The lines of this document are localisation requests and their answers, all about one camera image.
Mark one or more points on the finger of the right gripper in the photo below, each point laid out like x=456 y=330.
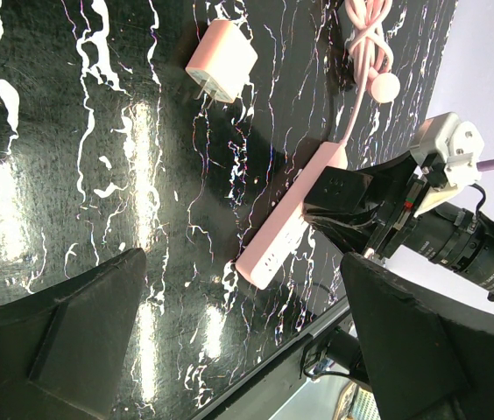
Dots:
x=339 y=191
x=346 y=238

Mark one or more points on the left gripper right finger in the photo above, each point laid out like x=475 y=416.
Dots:
x=427 y=356

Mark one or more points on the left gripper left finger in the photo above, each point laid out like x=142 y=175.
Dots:
x=62 y=349

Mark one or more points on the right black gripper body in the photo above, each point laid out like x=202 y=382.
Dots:
x=396 y=191

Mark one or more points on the pink power strip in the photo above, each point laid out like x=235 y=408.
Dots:
x=285 y=226

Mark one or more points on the pink charger plug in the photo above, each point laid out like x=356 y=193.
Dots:
x=222 y=62

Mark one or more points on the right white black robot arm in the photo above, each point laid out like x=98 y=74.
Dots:
x=457 y=239

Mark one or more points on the black marbled mat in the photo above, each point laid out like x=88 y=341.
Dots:
x=106 y=144

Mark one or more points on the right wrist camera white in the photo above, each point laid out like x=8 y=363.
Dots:
x=447 y=150

